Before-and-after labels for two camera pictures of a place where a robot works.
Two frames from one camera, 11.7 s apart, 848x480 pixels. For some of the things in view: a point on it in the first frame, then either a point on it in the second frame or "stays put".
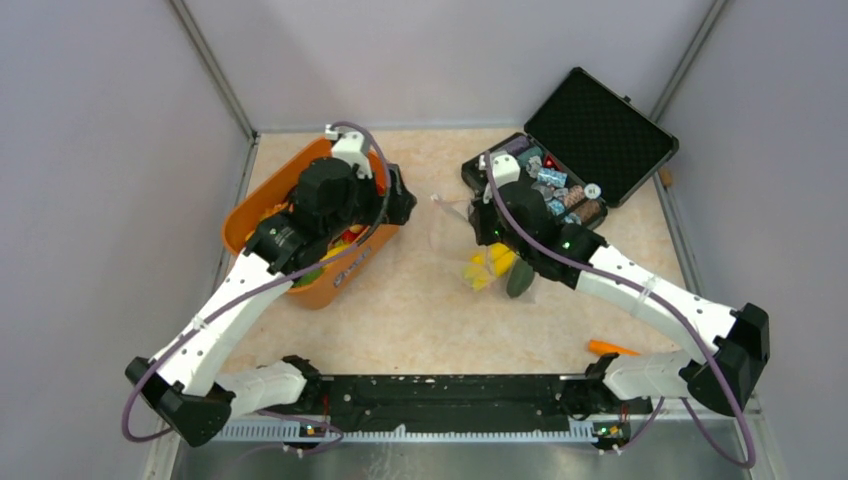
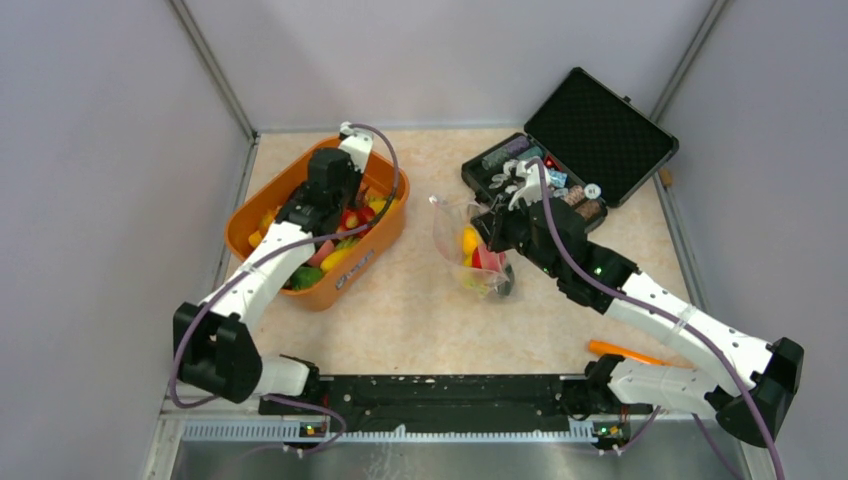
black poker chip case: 587,148 stays put
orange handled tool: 597,347 stays put
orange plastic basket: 345,267 stays put
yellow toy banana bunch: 481,270 to 471,241
